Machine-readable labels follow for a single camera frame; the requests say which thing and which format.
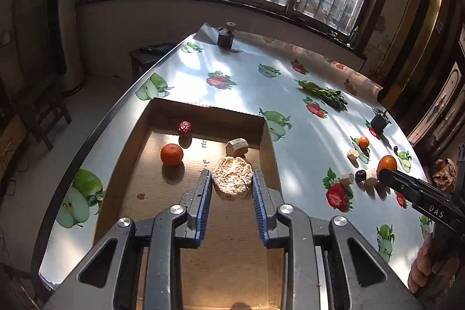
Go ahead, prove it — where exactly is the small orange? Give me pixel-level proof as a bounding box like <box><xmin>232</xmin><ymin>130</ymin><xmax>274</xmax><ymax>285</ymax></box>
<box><xmin>377</xmin><ymin>155</ymin><xmax>397</xmax><ymax>175</ymax></box>
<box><xmin>358</xmin><ymin>136</ymin><xmax>370</xmax><ymax>149</ymax></box>

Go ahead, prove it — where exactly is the beige cylinder chunk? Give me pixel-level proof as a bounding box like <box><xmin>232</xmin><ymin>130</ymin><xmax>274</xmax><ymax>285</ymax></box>
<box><xmin>364</xmin><ymin>168</ymin><xmax>378</xmax><ymax>187</ymax></box>

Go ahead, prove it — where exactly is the dark purple plum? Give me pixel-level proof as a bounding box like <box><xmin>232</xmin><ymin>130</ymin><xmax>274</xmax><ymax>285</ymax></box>
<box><xmin>355</xmin><ymin>170</ymin><xmax>366</xmax><ymax>183</ymax></box>

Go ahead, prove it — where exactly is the large orange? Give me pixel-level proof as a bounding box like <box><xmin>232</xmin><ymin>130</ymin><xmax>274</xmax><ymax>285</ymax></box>
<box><xmin>160</xmin><ymin>143</ymin><xmax>184</xmax><ymax>166</ymax></box>

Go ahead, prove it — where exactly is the dark red jujube front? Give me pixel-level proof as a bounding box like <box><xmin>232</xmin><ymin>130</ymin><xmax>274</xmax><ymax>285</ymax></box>
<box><xmin>177</xmin><ymin>120</ymin><xmax>192</xmax><ymax>137</ymax></box>

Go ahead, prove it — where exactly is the person's right hand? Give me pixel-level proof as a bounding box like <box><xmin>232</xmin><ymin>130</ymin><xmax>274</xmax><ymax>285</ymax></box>
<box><xmin>407</xmin><ymin>234</ymin><xmax>459</xmax><ymax>293</ymax></box>

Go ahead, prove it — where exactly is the brown patterned sleeve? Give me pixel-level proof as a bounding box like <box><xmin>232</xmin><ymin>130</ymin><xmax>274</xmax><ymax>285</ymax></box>
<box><xmin>430</xmin><ymin>158</ymin><xmax>457</xmax><ymax>193</ymax></box>

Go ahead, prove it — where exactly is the small black motor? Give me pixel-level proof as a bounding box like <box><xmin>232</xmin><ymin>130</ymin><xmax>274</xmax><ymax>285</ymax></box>
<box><xmin>370</xmin><ymin>108</ymin><xmax>391</xmax><ymax>134</ymax></box>

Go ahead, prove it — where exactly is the brown cardboard tray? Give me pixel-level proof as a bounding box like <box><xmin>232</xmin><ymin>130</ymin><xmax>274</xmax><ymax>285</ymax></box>
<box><xmin>92</xmin><ymin>98</ymin><xmax>284</xmax><ymax>309</ymax></box>

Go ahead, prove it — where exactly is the fruit print tablecloth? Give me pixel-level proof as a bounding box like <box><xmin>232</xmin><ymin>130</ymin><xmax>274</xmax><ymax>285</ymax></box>
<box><xmin>38</xmin><ymin>22</ymin><xmax>435</xmax><ymax>291</ymax></box>

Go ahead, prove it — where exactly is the green leafy vegetable bunch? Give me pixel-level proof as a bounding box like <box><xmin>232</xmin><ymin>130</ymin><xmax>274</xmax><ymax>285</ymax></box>
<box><xmin>296</xmin><ymin>80</ymin><xmax>348</xmax><ymax>112</ymax></box>

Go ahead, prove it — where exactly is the dark wooden stool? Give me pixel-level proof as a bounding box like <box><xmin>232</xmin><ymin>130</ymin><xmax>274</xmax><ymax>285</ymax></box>
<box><xmin>14</xmin><ymin>74</ymin><xmax>72</xmax><ymax>151</ymax></box>

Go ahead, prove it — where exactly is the dark side table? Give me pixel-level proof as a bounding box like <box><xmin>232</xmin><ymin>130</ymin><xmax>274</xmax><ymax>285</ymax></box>
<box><xmin>129</xmin><ymin>42</ymin><xmax>175</xmax><ymax>82</ymax></box>

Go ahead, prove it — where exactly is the dark jar with lid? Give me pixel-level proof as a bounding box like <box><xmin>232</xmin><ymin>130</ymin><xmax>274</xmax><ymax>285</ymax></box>
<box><xmin>217</xmin><ymin>21</ymin><xmax>236</xmax><ymax>50</ymax></box>

